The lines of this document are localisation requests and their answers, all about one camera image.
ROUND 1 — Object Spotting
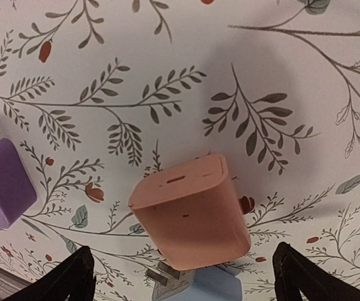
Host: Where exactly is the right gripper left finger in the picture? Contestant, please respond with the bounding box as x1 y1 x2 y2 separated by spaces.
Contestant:
6 246 96 301

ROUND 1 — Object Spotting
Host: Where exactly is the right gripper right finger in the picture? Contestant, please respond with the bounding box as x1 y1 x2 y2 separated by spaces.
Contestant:
272 242 360 301

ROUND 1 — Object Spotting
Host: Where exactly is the purple power strip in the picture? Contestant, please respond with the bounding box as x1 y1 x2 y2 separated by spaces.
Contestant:
0 139 37 229

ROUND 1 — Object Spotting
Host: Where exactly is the pink plug adapter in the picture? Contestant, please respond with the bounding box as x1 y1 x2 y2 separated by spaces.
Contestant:
128 154 251 270

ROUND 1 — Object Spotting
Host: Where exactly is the light blue plug adapter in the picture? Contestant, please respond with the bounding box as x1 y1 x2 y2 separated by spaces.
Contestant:
145 261 243 301

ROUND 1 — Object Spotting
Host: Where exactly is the floral patterned table mat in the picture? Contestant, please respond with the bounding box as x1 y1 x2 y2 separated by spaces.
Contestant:
0 1 360 300

